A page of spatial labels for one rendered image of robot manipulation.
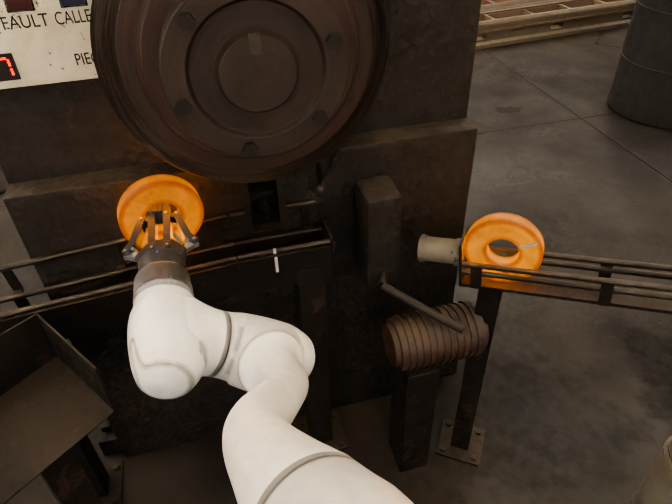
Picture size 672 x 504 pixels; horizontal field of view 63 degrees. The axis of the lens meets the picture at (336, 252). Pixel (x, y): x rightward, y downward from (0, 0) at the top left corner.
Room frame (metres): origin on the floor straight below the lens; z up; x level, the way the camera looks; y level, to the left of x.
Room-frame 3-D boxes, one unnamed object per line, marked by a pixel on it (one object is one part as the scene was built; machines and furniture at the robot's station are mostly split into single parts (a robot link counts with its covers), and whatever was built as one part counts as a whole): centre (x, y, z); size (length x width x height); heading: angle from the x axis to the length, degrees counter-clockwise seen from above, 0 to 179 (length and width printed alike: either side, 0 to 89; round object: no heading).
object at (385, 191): (0.99, -0.09, 0.68); 0.11 x 0.08 x 0.24; 13
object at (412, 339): (0.87, -0.22, 0.27); 0.22 x 0.13 x 0.53; 103
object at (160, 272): (0.65, 0.27, 0.83); 0.09 x 0.06 x 0.09; 104
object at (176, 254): (0.72, 0.29, 0.84); 0.09 x 0.08 x 0.07; 14
